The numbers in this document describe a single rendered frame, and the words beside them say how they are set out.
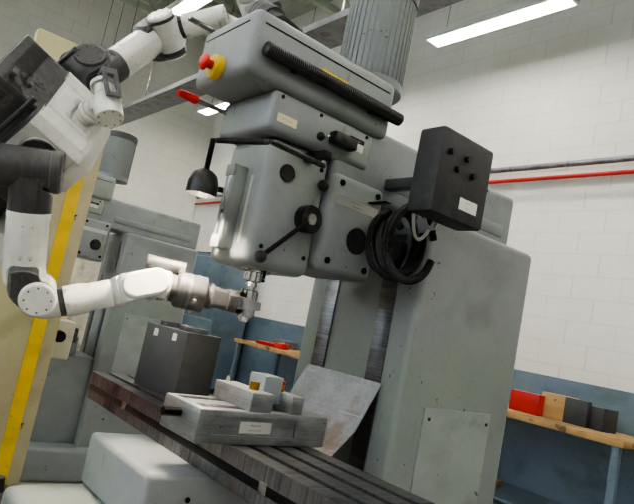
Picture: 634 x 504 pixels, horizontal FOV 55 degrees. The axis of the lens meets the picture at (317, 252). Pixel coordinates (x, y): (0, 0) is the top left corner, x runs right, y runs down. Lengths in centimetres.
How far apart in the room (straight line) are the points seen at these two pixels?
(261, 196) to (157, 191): 986
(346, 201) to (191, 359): 63
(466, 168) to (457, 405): 68
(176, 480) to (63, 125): 83
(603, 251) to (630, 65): 170
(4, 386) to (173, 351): 148
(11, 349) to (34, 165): 181
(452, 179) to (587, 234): 441
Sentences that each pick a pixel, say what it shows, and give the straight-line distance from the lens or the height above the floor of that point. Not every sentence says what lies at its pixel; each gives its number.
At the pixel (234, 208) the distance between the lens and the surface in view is 150.
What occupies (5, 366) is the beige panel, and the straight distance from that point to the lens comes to 315.
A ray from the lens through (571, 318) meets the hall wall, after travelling 575.
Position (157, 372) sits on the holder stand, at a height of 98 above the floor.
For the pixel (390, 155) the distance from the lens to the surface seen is 172.
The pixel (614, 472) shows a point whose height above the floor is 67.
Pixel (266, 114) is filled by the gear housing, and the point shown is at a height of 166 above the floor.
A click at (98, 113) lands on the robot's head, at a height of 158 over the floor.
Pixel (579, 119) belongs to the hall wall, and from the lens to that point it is 630.
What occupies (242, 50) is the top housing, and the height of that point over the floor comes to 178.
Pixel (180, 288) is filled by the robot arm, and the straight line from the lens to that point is 148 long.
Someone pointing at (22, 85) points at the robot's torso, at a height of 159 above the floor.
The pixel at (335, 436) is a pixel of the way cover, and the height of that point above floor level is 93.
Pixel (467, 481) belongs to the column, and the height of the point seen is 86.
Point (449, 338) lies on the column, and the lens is 173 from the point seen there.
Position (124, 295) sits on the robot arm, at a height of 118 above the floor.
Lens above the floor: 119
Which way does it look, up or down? 7 degrees up
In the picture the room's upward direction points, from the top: 12 degrees clockwise
